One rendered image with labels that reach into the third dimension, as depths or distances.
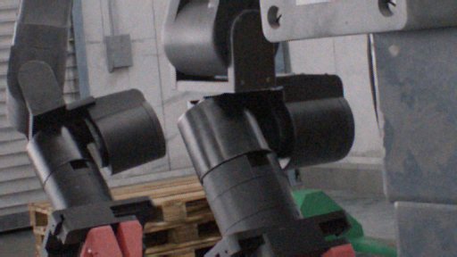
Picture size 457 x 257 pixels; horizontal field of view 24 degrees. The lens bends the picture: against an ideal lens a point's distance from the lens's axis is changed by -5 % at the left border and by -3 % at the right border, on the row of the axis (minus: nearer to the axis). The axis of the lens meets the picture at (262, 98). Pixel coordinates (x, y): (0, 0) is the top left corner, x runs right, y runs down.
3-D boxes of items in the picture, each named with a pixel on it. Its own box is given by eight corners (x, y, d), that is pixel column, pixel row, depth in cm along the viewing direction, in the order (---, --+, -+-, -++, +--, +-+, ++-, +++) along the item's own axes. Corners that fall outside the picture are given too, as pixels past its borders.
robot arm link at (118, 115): (12, 107, 108) (12, 66, 100) (113, 72, 112) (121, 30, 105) (54, 211, 104) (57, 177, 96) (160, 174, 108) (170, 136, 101)
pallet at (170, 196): (29, 225, 646) (26, 202, 646) (203, 196, 707) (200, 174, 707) (79, 240, 576) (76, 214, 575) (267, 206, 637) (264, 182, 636)
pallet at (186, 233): (35, 248, 646) (31, 225, 645) (201, 217, 715) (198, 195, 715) (94, 265, 577) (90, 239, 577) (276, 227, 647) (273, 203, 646)
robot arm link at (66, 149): (25, 163, 104) (20, 126, 100) (87, 141, 107) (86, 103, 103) (50, 216, 101) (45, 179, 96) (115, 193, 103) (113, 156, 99)
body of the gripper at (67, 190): (161, 209, 97) (127, 150, 101) (59, 226, 91) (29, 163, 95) (143, 253, 101) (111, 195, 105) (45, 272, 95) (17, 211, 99)
